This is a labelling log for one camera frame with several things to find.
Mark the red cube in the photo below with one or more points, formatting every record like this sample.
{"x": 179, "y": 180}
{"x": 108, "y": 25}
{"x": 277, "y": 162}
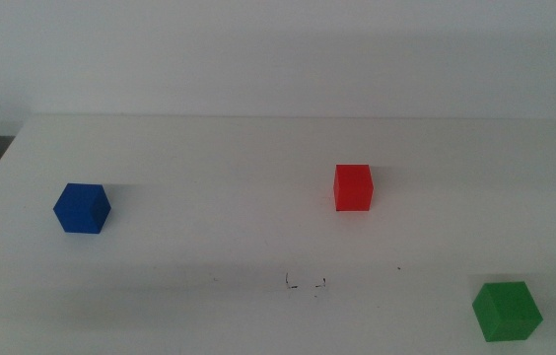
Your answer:
{"x": 353, "y": 190}

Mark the green cube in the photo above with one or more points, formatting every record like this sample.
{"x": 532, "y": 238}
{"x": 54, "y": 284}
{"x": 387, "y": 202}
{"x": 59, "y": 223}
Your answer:
{"x": 505, "y": 313}

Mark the blue cube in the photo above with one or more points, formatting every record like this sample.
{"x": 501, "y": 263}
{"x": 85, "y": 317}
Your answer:
{"x": 81, "y": 209}

